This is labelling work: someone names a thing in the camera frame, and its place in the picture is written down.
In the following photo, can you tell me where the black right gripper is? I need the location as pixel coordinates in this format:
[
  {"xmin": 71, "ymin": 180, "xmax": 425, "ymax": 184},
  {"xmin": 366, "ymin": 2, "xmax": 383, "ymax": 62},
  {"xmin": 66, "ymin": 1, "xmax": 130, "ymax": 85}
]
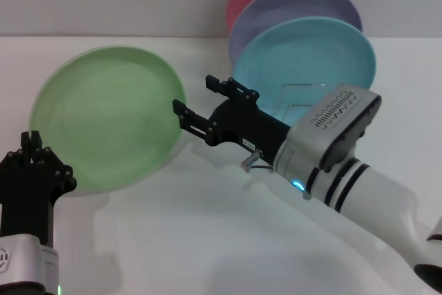
[{"xmin": 172, "ymin": 74, "xmax": 291, "ymax": 164}]

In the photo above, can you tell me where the light blue round plate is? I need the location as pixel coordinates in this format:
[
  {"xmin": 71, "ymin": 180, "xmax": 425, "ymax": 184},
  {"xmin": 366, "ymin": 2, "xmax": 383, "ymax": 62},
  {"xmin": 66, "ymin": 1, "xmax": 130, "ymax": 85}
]
[{"xmin": 230, "ymin": 15, "xmax": 377, "ymax": 127}]

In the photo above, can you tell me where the green round plate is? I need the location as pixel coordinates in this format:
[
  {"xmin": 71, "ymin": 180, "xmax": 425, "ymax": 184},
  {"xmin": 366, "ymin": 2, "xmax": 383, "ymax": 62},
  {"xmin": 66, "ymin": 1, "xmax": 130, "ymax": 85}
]
[{"xmin": 28, "ymin": 45, "xmax": 187, "ymax": 196}]

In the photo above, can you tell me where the purple round plate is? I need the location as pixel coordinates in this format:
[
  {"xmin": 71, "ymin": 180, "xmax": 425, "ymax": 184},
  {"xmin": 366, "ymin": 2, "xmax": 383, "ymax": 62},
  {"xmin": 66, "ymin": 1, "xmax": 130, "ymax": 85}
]
[{"xmin": 227, "ymin": 0, "xmax": 363, "ymax": 64}]

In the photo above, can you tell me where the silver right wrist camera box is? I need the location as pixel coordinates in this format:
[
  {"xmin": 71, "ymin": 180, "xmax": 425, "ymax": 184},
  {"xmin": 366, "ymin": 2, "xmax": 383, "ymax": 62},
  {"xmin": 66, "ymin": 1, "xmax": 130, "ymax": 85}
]
[{"xmin": 291, "ymin": 83, "xmax": 383, "ymax": 173}]

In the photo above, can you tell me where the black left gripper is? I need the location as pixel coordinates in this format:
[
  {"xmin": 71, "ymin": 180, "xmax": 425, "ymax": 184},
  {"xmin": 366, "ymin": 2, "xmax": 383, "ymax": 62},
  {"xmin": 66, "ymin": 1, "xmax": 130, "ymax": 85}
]
[{"xmin": 0, "ymin": 131, "xmax": 77, "ymax": 246}]

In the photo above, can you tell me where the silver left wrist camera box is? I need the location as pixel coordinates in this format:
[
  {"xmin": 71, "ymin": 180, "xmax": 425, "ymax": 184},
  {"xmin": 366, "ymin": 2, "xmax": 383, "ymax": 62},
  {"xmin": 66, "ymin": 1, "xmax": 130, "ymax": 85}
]
[{"xmin": 0, "ymin": 234, "xmax": 46, "ymax": 287}]

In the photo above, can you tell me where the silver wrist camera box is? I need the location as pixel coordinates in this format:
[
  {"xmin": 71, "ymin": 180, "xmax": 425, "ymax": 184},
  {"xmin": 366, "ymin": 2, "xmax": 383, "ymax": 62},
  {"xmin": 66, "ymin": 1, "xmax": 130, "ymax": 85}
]
[
  {"xmin": 0, "ymin": 234, "xmax": 46, "ymax": 287},
  {"xmin": 291, "ymin": 83, "xmax": 383, "ymax": 173}
]

